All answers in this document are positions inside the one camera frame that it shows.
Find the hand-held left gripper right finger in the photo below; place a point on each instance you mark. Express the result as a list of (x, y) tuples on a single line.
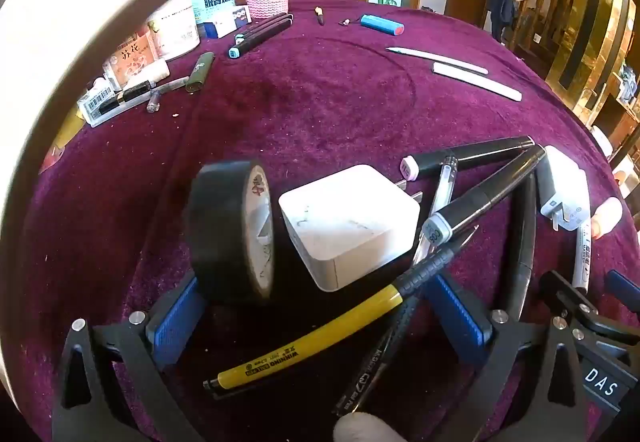
[(457, 322)]

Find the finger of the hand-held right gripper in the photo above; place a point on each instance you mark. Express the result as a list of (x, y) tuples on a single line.
[(575, 302), (625, 281)]

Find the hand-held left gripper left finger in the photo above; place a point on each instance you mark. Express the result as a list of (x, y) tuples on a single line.
[(175, 322)]

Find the thick black pen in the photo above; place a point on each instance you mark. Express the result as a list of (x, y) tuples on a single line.
[(522, 242)]

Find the black gel pen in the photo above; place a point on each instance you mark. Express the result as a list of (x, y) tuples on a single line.
[(375, 372)]

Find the black tape roll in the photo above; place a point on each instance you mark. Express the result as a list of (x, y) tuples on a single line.
[(225, 232)]

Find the white charger with prongs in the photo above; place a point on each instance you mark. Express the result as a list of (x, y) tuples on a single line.
[(565, 187)]

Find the black marker grey cap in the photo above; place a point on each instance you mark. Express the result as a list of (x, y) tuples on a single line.
[(480, 202)]

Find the yellow and black pen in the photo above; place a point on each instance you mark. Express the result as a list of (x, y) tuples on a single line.
[(310, 342)]

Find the clear gel pen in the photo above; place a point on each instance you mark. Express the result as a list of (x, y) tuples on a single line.
[(445, 182)]

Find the white cube charger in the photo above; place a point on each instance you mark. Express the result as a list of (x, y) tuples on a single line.
[(350, 222)]

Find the black marker red cap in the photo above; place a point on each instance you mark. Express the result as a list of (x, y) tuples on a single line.
[(475, 152)]

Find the person's right hand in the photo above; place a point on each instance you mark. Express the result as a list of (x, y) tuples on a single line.
[(607, 217)]

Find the person's left hand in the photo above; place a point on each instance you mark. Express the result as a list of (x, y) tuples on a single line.
[(365, 429)]

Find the clear plastic pen case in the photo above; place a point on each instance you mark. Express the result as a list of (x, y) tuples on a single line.
[(97, 105)]

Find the transparent pen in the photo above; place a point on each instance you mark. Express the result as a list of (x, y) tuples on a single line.
[(167, 90)]

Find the black and gold pen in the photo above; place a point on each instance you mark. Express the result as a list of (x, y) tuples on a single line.
[(135, 92)]

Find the white knife sheath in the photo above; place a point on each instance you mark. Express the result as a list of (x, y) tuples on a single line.
[(475, 80)]

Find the purple velvet tablecloth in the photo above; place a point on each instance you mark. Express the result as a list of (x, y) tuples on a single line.
[(325, 112)]

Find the white eraser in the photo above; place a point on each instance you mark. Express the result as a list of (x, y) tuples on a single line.
[(147, 74)]

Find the golden pillar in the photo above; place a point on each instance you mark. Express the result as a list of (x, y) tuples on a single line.
[(585, 22)]

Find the white knife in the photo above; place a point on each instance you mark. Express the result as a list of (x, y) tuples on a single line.
[(440, 57)]

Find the orange and white packet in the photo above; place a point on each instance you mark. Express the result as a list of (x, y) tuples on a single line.
[(132, 57)]

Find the wooden stair railing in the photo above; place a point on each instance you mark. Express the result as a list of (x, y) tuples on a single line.
[(545, 7)]

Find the white round container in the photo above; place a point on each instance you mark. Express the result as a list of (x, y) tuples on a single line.
[(175, 27)]

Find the black marker teal cap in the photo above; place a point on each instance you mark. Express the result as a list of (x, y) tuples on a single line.
[(265, 36), (272, 25), (270, 20)]

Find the blue battery with red end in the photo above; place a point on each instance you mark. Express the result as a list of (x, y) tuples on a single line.
[(380, 24)]

